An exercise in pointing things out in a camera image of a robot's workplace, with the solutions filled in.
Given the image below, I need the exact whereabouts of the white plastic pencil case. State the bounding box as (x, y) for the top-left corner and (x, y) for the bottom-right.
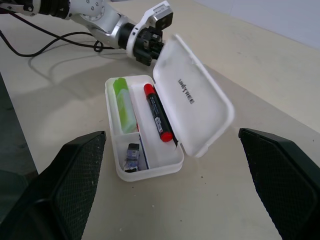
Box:
(104, 33), (236, 183)

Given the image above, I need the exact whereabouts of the small grey pencil sharpener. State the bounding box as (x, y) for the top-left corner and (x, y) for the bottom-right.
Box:
(121, 142), (141, 174)

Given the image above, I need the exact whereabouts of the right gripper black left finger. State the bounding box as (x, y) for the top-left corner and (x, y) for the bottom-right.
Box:
(0, 130), (107, 240)

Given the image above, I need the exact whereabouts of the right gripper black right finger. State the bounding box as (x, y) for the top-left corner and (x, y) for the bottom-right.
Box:
(238, 127), (320, 240)

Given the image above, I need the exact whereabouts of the black marker with red cap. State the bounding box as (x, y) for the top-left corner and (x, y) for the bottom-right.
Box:
(143, 83), (174, 143)

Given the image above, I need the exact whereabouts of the green translucent highlighter marker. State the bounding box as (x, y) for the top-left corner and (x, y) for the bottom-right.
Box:
(112, 76), (138, 134)

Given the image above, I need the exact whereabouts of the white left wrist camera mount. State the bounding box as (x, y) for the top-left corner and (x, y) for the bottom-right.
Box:
(125, 0), (175, 59)

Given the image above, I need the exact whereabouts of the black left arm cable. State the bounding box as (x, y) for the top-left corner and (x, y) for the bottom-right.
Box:
(0, 6), (104, 58)

